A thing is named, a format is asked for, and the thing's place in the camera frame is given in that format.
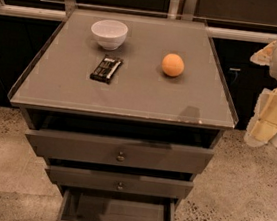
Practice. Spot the grey middle drawer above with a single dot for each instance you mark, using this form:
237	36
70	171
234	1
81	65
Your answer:
128	183

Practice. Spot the grey top drawer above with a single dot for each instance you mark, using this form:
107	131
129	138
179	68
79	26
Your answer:
117	151

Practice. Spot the grey drawer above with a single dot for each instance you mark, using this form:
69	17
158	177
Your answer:
117	151
97	205
128	183

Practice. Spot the white ceramic bowl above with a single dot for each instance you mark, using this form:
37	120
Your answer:
109	34

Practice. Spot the orange fruit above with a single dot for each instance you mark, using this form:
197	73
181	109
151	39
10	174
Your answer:
172	65

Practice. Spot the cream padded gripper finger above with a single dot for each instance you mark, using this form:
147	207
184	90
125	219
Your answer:
264	55
263	125

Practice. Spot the black snack bar wrapper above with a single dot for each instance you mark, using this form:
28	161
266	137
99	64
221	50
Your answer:
106	69

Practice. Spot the metal railing frame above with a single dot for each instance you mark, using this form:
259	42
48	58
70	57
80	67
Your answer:
33	9

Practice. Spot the grey drawer cabinet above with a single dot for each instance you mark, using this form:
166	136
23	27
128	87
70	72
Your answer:
56	93

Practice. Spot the grey bottom drawer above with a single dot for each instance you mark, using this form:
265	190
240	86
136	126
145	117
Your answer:
97	205

